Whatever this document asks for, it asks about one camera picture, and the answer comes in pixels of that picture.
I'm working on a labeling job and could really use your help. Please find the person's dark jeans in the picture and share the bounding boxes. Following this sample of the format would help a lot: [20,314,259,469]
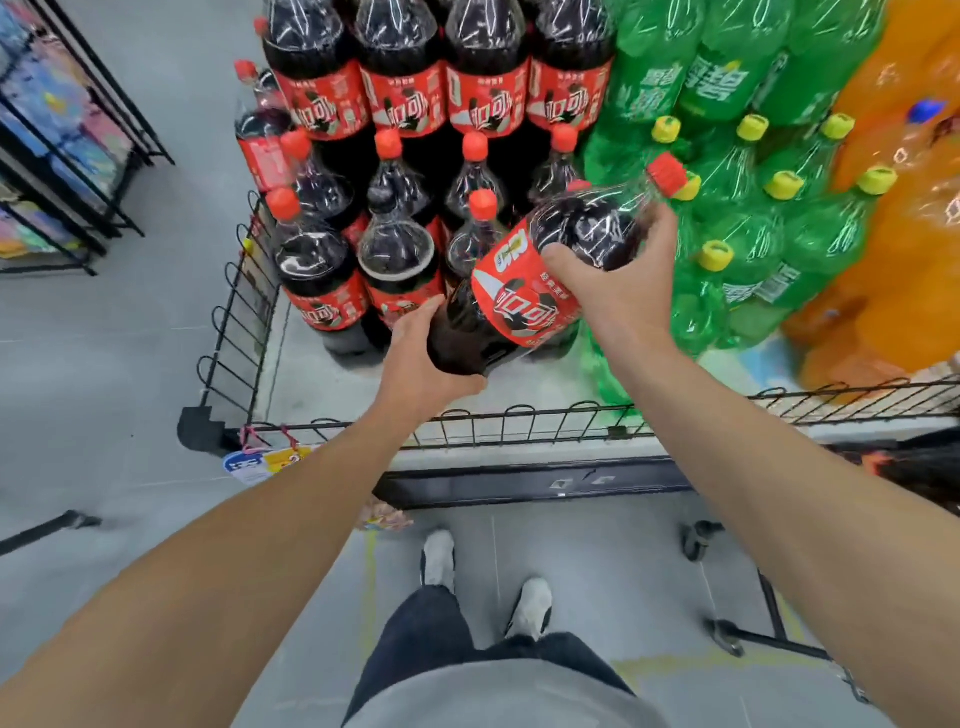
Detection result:
[341,585,639,728]

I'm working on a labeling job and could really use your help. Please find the stack of orange soda bottles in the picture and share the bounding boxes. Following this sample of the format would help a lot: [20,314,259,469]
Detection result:
[780,0,960,393]

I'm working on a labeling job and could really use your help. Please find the black wire shelf rack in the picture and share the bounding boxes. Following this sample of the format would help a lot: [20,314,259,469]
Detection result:
[0,0,176,278]

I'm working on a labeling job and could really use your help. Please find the black wire guard fence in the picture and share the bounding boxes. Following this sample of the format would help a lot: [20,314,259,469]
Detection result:
[177,191,960,456]

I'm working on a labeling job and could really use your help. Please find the person's left hand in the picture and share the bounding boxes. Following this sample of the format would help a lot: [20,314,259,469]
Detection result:
[374,294,489,432]

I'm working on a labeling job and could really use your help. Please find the person's right white shoe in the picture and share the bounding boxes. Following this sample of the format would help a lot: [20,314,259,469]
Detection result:
[505,576,555,643]

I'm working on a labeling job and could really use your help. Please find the large cola bottle red cap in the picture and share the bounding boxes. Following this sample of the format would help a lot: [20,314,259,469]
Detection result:
[426,152,690,378]

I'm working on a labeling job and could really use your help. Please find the person's grey shirt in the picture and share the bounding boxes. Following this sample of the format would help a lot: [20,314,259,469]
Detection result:
[345,658,670,728]

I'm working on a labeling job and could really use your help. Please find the black wheeled trolley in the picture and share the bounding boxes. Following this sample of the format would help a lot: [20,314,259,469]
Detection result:
[680,426,960,707]

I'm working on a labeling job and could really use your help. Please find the stack of green soda bottles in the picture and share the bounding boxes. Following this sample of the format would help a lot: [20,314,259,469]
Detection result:
[579,0,901,410]

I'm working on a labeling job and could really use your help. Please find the black display platform base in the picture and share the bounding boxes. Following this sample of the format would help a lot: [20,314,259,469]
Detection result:
[372,427,960,512]

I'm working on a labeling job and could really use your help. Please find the person's white shoe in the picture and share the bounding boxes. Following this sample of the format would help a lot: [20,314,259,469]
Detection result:
[505,576,555,643]
[419,529,458,595]

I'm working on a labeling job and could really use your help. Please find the stack of dark cola bottles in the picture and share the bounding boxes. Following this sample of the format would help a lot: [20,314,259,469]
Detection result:
[234,0,620,363]

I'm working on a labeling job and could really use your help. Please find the row of colourful packets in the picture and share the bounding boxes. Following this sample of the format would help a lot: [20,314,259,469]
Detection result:
[0,0,136,261]

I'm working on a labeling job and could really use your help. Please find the blue yellow price tag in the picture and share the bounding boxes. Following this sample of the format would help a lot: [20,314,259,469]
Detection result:
[222,445,314,488]

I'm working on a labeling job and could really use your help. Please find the patterned wrapper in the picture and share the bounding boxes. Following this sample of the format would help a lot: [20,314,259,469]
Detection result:
[358,496,415,534]

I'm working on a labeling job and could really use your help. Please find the person's right forearm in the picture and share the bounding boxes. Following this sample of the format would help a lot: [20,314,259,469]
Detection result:
[596,328,960,728]

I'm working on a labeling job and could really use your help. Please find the black metal stand foot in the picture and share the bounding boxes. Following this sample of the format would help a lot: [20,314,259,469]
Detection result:
[0,510,103,558]

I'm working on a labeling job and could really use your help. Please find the person's left forearm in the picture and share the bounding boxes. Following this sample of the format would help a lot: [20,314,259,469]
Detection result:
[0,401,432,728]

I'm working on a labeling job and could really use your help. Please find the person's right hand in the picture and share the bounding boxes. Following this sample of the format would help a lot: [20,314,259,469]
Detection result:
[540,201,681,355]

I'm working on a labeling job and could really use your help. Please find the person's left white shoe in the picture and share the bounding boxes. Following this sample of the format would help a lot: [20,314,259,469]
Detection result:
[419,529,458,595]

